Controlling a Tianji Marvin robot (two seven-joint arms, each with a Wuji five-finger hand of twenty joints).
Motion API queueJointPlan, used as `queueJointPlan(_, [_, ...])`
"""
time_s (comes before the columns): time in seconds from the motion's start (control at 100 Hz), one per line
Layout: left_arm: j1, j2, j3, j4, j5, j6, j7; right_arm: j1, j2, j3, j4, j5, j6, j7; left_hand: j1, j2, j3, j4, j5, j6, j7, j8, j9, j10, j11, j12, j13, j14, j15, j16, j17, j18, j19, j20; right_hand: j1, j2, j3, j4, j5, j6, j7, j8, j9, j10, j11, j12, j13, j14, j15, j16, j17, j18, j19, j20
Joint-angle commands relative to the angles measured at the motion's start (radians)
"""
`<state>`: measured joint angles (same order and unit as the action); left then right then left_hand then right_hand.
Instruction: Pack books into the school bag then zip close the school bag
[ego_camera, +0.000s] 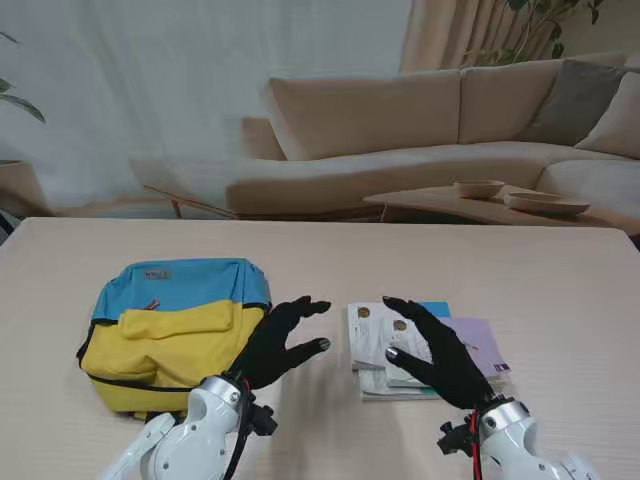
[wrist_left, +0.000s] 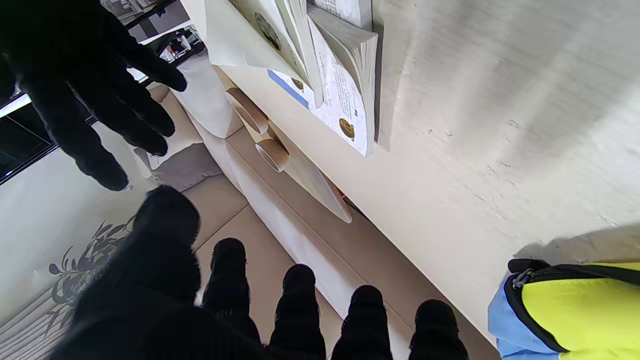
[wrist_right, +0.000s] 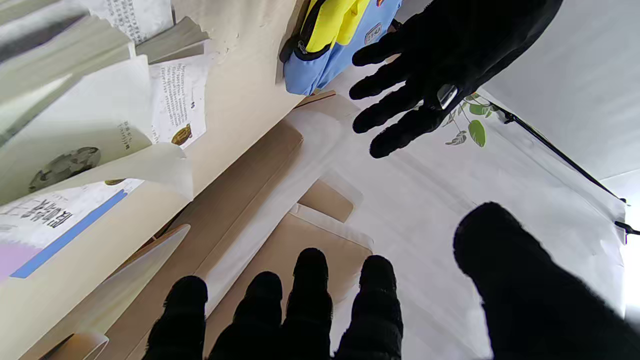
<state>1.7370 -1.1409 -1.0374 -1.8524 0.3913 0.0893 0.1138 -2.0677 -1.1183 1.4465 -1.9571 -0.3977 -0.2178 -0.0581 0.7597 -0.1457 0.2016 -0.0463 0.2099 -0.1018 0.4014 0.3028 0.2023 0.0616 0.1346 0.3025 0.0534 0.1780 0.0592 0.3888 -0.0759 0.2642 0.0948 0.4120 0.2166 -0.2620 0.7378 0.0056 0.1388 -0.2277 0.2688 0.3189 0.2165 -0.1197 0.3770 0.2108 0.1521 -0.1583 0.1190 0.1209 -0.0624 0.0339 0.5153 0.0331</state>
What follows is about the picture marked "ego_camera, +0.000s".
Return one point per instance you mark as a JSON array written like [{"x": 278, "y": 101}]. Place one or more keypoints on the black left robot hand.
[{"x": 270, "y": 350}]

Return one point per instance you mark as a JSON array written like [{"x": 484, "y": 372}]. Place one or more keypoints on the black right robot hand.
[{"x": 450, "y": 365}]

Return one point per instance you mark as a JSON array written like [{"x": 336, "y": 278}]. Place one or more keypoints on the purple and white cover book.
[{"x": 480, "y": 345}]

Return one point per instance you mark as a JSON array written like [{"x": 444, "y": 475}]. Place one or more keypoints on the blue and yellow school bag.
[{"x": 170, "y": 345}]

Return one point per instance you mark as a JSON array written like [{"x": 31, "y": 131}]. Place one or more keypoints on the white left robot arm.
[{"x": 200, "y": 440}]

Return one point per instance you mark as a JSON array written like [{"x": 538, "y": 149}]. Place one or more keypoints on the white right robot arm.
[{"x": 520, "y": 445}]

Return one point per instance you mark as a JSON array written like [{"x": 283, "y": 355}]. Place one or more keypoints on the teal and white cover book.
[{"x": 380, "y": 389}]

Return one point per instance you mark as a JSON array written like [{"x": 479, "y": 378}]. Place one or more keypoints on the wooden coffee table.
[{"x": 450, "y": 205}]

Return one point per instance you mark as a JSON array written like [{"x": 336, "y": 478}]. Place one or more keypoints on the small deep wooden bowl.
[{"x": 479, "y": 190}]

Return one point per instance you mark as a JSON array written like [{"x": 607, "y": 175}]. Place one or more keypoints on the wide shallow wooden bowl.
[{"x": 545, "y": 205}]

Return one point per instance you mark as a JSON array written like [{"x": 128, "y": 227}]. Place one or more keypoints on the beige corner sofa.
[{"x": 380, "y": 165}]

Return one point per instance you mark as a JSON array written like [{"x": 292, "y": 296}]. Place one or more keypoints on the grey sofa cushion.
[{"x": 570, "y": 105}]

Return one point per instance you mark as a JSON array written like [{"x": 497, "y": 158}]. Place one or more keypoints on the white sheer curtain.
[{"x": 175, "y": 75}]

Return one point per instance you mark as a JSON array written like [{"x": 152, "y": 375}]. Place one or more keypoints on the cream sofa cushion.
[{"x": 615, "y": 125}]

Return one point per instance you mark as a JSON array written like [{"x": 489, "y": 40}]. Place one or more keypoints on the beige plant pot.
[{"x": 20, "y": 190}]

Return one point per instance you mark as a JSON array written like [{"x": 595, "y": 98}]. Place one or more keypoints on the beige curtain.
[{"x": 450, "y": 35}]

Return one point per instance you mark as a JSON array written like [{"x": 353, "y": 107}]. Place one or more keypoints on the tall green leafy plant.
[{"x": 542, "y": 30}]

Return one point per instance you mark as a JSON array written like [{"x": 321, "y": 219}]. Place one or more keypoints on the green plant with long leaves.
[{"x": 22, "y": 105}]

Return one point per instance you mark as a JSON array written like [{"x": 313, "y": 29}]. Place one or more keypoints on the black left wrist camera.
[{"x": 262, "y": 420}]

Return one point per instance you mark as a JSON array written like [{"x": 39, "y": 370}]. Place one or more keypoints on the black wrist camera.
[
  {"x": 262, "y": 420},
  {"x": 452, "y": 440}
]

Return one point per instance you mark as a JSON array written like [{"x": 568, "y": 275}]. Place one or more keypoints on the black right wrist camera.
[{"x": 452, "y": 440}]

